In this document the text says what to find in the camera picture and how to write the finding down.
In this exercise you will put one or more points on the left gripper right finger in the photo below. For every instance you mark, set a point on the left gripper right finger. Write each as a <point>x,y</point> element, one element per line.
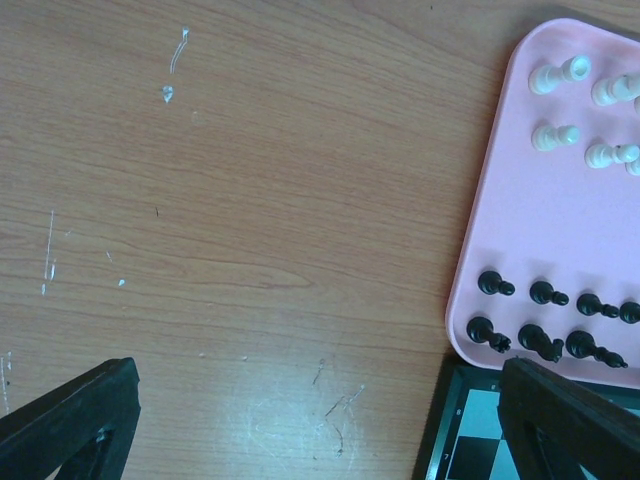
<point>558,429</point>

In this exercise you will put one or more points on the white rook chess piece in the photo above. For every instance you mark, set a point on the white rook chess piece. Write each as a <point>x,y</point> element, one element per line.
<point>545,79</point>

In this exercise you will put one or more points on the black bishop chess piece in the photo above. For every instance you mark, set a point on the black bishop chess piece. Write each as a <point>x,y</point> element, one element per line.
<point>581,345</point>

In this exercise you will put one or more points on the white pawn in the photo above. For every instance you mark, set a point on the white pawn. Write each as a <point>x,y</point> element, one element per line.
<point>547,138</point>
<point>600,156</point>

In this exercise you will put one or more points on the pink plastic tray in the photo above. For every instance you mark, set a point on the pink plastic tray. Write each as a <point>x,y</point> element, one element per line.
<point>549,216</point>

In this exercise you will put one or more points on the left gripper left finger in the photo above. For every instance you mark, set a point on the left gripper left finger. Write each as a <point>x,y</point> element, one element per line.
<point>84,429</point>

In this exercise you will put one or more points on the black rook chess piece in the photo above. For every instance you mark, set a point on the black rook chess piece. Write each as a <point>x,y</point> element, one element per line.
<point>481,330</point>

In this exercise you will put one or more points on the black knight chess piece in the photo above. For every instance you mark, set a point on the black knight chess piece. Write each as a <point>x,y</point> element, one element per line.
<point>532,337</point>

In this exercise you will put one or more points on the white knight chess piece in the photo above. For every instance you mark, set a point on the white knight chess piece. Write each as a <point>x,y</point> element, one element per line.
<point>614,90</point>

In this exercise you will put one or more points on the black pawn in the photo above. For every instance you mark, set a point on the black pawn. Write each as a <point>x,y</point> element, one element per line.
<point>589,304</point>
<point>491,282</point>
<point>542,293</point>

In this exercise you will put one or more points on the black white chessboard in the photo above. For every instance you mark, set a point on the black white chessboard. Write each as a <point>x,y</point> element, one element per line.
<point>463,438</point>

